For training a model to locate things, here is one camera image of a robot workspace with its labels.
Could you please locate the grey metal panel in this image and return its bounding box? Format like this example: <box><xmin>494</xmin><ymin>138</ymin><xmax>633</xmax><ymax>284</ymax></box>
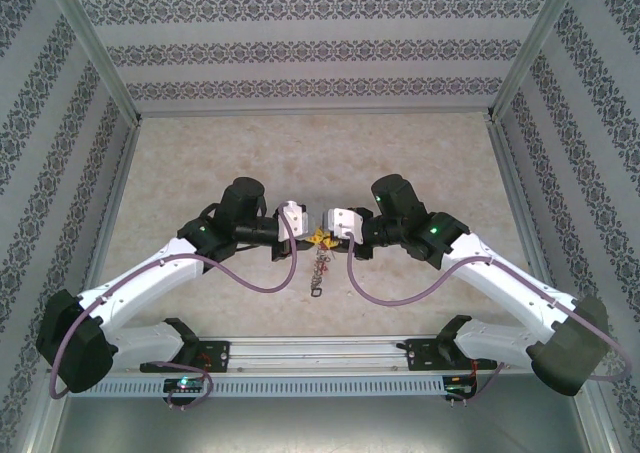
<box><xmin>49</xmin><ymin>392</ymin><xmax>601</xmax><ymax>453</ymax></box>

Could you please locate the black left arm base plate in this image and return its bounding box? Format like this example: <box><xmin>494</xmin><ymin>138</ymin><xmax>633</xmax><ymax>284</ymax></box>
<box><xmin>197</xmin><ymin>340</ymin><xmax>232</xmax><ymax>373</ymax></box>

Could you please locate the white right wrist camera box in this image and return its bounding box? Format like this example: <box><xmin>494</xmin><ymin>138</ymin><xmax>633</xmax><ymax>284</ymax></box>
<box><xmin>322</xmin><ymin>206</ymin><xmax>365</xmax><ymax>242</ymax></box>

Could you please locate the aluminium frame corner post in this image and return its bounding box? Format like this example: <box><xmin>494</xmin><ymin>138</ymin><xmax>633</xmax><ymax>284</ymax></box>
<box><xmin>49</xmin><ymin>0</ymin><xmax>144</xmax><ymax>127</ymax></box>
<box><xmin>487</xmin><ymin>0</ymin><xmax>594</xmax><ymax>124</ymax></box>

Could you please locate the aluminium table side rail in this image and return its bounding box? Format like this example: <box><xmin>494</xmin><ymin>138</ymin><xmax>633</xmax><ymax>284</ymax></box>
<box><xmin>487</xmin><ymin>115</ymin><xmax>589</xmax><ymax>374</ymax></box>
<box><xmin>29</xmin><ymin>120</ymin><xmax>144</xmax><ymax>453</ymax></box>

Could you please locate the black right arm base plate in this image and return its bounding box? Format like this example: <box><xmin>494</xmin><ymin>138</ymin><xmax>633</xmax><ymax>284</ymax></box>
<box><xmin>407</xmin><ymin>339</ymin><xmax>497</xmax><ymax>373</ymax></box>

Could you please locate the perforated grey cable tray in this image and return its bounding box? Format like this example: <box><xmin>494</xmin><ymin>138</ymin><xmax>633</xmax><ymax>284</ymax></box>
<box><xmin>97</xmin><ymin>375</ymin><xmax>484</xmax><ymax>398</ymax></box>

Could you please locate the aluminium mounting rail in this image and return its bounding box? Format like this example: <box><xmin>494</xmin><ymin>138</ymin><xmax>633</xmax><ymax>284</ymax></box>
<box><xmin>229</xmin><ymin>337</ymin><xmax>411</xmax><ymax>372</ymax></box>

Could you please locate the aluminium table back rail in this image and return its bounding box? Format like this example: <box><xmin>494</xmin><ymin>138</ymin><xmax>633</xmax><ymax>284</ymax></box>
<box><xmin>137</xmin><ymin>111</ymin><xmax>494</xmax><ymax>120</ymax></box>

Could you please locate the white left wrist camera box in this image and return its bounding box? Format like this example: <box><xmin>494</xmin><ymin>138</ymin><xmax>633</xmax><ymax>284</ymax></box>
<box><xmin>276</xmin><ymin>200</ymin><xmax>309</xmax><ymax>242</ymax></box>

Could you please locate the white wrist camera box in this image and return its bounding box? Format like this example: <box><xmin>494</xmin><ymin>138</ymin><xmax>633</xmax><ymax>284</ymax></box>
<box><xmin>276</xmin><ymin>200</ymin><xmax>309</xmax><ymax>242</ymax></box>
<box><xmin>322</xmin><ymin>206</ymin><xmax>365</xmax><ymax>242</ymax></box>

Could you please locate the metal keyring with chain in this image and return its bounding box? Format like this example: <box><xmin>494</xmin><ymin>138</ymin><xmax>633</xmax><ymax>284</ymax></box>
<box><xmin>307</xmin><ymin>247</ymin><xmax>334</xmax><ymax>298</ymax></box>

